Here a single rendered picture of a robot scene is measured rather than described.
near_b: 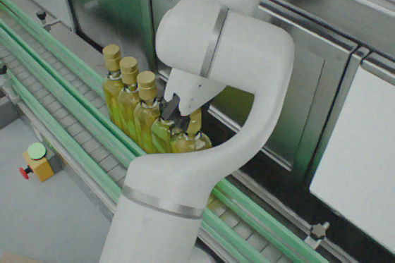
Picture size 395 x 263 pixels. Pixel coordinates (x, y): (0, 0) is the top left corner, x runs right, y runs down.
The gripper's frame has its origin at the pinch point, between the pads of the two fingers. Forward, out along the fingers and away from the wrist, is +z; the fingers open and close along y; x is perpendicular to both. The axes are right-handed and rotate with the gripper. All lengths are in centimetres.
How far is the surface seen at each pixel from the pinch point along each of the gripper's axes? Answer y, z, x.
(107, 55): 1.4, 4.9, -21.8
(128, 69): 0.9, 3.5, -15.6
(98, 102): -1.9, 36.3, -31.2
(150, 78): 0.0, 1.7, -10.5
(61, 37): -11, 45, -66
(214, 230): 4.0, 20.5, 16.1
